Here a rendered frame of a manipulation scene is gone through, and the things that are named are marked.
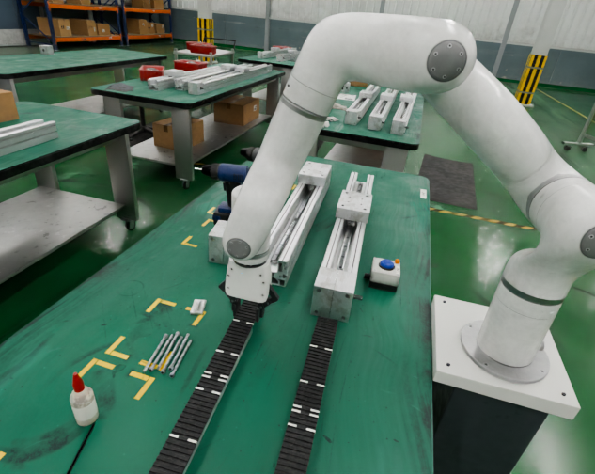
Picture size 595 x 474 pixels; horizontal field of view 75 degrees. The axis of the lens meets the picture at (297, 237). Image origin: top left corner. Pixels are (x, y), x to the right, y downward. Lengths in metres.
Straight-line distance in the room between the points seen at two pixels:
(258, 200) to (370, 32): 0.32
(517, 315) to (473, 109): 0.43
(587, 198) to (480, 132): 0.21
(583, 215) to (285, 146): 0.50
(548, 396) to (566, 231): 0.38
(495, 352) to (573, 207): 0.37
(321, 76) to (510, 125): 0.31
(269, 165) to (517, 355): 0.66
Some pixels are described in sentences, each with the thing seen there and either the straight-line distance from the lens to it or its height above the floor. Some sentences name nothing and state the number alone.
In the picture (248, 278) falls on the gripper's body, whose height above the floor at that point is 0.94.
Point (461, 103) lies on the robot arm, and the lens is 0.74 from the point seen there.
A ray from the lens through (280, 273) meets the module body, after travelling 1.09.
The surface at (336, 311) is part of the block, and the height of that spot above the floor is 0.81.
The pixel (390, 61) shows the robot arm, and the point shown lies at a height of 1.40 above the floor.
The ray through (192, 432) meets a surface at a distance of 0.77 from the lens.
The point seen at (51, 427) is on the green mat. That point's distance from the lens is 0.88.
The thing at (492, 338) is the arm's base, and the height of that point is 0.87.
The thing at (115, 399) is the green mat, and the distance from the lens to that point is 0.88.
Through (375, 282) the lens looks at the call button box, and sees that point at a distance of 1.15.
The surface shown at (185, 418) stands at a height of 0.81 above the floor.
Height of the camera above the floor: 1.45
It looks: 30 degrees down
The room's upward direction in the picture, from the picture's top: 6 degrees clockwise
